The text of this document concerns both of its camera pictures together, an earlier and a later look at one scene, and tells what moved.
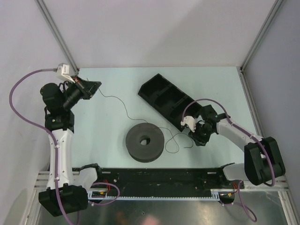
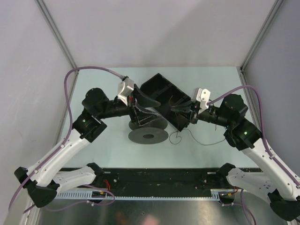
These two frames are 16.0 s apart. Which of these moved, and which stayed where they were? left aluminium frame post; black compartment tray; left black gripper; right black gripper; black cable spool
Moved: left black gripper; black cable spool; right black gripper
Stayed: black compartment tray; left aluminium frame post
